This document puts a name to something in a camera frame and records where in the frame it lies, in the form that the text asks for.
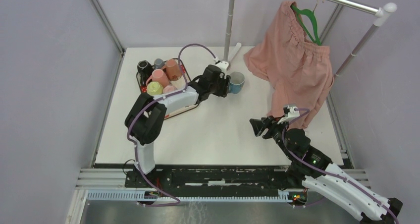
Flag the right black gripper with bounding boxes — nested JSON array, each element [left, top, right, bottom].
[[249, 115, 295, 160]]

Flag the blue mug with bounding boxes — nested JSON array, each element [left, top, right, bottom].
[[228, 71, 245, 94]]

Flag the light pink mug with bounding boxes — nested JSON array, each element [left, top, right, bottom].
[[162, 85, 177, 94]]

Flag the yellow mug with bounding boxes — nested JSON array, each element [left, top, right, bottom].
[[147, 81, 163, 96]]

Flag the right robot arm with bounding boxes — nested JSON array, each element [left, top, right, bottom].
[[249, 116, 403, 224]]

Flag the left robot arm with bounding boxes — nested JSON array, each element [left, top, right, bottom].
[[124, 64, 231, 188]]

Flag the terracotta mug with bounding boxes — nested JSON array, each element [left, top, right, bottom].
[[162, 59, 182, 81]]

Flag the salmon pink mug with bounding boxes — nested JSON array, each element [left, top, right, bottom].
[[146, 69, 170, 88]]

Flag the grey-blue mug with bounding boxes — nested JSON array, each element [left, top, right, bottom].
[[154, 58, 165, 69]]

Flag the black mug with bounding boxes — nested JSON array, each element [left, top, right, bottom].
[[137, 60, 154, 87]]

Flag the strawberry pattern tray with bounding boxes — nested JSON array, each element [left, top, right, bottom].
[[137, 58, 191, 102]]

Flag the pink shorts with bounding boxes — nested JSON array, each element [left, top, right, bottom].
[[243, 0, 334, 129]]

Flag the green hanger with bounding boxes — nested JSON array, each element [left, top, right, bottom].
[[290, 4, 322, 46]]

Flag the metal clothes rack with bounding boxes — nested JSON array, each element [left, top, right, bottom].
[[223, 0, 397, 78]]

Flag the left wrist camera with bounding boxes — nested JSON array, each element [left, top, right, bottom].
[[215, 60, 230, 73]]

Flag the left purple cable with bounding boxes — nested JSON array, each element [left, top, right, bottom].
[[126, 44, 219, 207]]

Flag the purple cable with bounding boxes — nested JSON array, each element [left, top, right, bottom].
[[281, 108, 400, 224], [126, 44, 219, 207]]

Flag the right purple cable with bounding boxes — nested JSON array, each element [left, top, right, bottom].
[[281, 108, 400, 224]]

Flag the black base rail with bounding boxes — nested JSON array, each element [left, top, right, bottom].
[[124, 165, 308, 202]]

